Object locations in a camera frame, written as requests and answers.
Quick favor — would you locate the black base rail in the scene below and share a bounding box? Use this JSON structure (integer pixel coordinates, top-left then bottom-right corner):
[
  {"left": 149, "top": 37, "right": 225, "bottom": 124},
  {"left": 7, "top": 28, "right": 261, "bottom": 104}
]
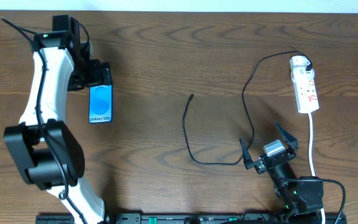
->
[{"left": 35, "top": 212, "right": 347, "bottom": 224}]

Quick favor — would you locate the white power strip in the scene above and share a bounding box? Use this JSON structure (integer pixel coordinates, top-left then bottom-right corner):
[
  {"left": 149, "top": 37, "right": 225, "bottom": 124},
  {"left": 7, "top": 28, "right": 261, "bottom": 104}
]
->
[{"left": 289, "top": 55, "right": 320, "bottom": 114}]

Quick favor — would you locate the white USB charger plug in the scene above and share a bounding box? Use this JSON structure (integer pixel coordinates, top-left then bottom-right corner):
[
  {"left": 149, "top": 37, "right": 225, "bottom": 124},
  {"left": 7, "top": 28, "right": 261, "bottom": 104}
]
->
[{"left": 291, "top": 67, "right": 315, "bottom": 83}]

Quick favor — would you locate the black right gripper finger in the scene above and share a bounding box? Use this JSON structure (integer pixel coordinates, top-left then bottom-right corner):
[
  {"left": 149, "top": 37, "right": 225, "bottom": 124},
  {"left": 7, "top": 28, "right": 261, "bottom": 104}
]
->
[
  {"left": 275, "top": 122, "right": 298, "bottom": 150},
  {"left": 239, "top": 138, "right": 253, "bottom": 170}
]

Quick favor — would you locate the blue Galaxy smartphone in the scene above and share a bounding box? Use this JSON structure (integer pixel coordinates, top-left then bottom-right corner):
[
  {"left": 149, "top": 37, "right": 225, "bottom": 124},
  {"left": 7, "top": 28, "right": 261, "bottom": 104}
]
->
[{"left": 88, "top": 85, "right": 113, "bottom": 124}]

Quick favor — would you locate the white power strip cord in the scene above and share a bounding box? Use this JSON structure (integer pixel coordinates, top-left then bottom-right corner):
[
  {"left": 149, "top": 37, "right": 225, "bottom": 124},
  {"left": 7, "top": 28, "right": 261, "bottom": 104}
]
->
[{"left": 308, "top": 112, "right": 326, "bottom": 224}]

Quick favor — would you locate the black USB charging cable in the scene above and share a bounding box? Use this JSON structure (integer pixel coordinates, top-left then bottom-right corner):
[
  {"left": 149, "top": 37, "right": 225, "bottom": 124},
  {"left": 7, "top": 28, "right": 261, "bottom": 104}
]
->
[{"left": 181, "top": 50, "right": 313, "bottom": 166}]

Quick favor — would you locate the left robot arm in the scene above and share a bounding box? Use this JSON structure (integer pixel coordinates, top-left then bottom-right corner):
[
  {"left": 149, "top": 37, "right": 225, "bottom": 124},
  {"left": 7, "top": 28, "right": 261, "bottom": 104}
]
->
[{"left": 4, "top": 15, "right": 117, "bottom": 223}]

